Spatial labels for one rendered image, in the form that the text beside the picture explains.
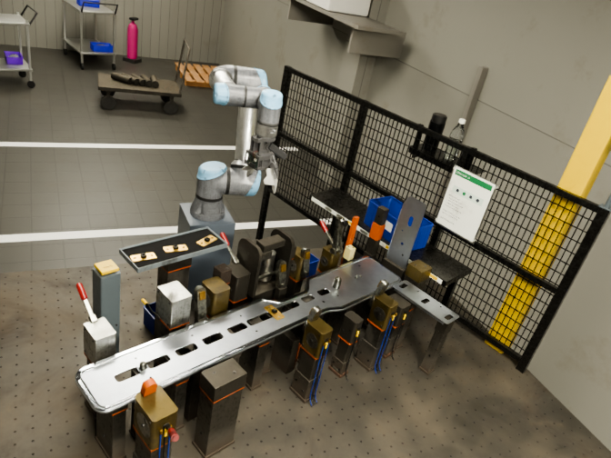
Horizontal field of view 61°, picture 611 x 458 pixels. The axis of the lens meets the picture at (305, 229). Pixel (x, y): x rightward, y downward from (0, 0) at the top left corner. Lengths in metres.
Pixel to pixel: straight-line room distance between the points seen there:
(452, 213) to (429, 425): 0.97
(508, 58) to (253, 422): 2.93
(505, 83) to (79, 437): 3.27
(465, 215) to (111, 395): 1.68
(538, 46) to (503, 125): 0.54
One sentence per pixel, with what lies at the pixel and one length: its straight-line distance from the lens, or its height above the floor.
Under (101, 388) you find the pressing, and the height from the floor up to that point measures 1.00.
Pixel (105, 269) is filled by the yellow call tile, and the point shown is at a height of 1.16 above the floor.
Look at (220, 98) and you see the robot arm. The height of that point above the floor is 1.69.
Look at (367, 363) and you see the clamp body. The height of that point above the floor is 0.74.
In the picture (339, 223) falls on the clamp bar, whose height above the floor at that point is 1.20.
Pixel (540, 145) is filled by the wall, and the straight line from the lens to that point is 3.70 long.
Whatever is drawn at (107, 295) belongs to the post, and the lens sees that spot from 1.89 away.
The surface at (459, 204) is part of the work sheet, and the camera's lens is 2.53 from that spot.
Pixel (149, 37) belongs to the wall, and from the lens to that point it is 9.44.
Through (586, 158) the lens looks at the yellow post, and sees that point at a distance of 2.31.
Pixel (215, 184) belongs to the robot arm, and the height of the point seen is 1.27.
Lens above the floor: 2.23
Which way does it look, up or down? 29 degrees down
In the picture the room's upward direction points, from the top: 12 degrees clockwise
